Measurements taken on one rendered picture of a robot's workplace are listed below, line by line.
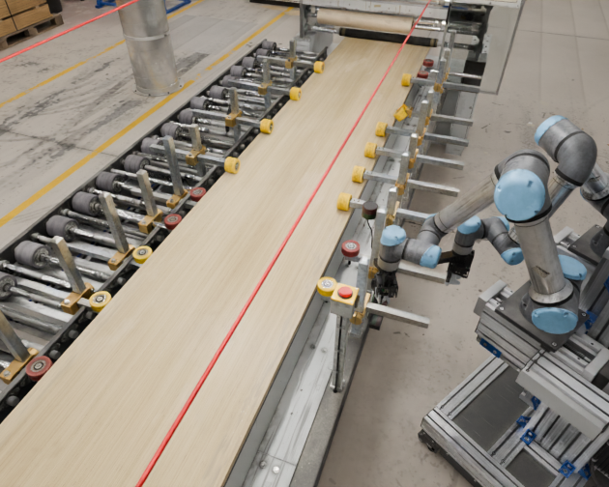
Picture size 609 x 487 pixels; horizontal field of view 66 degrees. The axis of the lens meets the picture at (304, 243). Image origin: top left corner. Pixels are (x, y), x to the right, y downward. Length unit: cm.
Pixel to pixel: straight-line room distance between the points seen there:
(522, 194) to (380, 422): 161
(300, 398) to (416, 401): 93
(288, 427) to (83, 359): 76
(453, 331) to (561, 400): 137
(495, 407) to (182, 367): 151
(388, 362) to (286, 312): 112
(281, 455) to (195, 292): 68
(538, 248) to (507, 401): 129
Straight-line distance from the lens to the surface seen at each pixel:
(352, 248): 203
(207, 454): 153
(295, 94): 320
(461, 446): 237
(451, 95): 447
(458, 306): 313
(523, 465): 243
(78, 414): 171
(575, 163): 170
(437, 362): 283
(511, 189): 128
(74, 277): 205
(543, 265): 143
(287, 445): 182
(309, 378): 195
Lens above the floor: 228
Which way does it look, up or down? 42 degrees down
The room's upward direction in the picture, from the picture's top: straight up
